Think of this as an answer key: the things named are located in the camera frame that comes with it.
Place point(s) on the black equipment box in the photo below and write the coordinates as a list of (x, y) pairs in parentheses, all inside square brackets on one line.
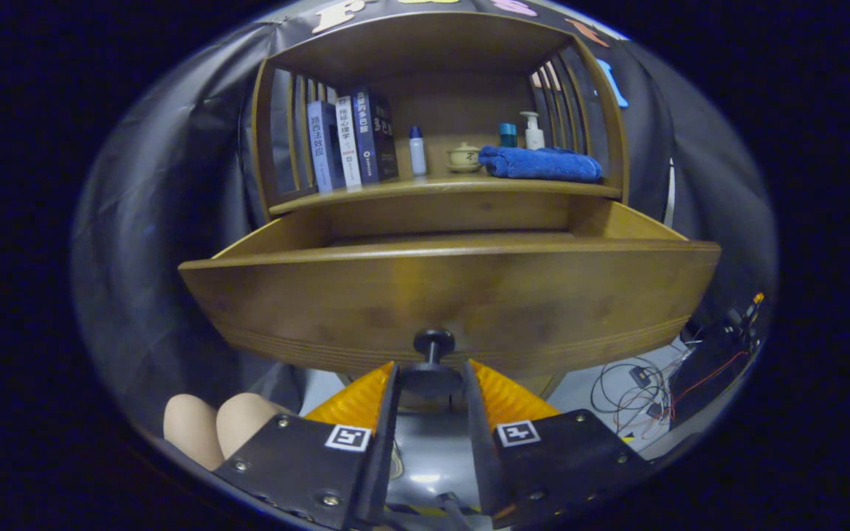
[(705, 369)]

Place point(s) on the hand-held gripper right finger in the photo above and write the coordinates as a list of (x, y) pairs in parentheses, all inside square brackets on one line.
[(478, 442)]

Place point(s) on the wooden cabinet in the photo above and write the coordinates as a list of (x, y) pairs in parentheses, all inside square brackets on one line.
[(432, 44)]

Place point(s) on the dark blue book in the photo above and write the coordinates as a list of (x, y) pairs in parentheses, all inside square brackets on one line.
[(377, 140)]

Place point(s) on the beige lidded teacup with saucer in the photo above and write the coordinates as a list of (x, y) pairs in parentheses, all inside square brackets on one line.
[(463, 157)]

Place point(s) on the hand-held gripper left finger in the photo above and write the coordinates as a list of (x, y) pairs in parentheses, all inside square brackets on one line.
[(384, 442)]

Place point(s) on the wooden drawer with black knob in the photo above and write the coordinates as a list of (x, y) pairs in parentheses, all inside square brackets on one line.
[(469, 295)]

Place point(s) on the white book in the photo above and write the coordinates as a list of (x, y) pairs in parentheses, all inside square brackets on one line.
[(347, 147)]

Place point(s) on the light blue book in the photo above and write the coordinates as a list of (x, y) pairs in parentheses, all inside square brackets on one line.
[(322, 147)]

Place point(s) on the black and orange tool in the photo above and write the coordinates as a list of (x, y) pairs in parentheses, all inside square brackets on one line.
[(746, 317)]

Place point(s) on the teal bottle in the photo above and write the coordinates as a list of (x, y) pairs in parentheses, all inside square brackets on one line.
[(508, 135)]

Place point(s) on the white bottle with blue cap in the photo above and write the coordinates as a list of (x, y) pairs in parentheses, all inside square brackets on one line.
[(417, 155)]

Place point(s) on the folded blue towel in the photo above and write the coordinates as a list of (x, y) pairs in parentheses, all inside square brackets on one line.
[(543, 164)]

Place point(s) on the wooden countertop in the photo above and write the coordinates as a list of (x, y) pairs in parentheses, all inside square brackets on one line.
[(425, 184)]

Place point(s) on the white pump bottle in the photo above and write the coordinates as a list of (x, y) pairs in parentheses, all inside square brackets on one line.
[(534, 139)]

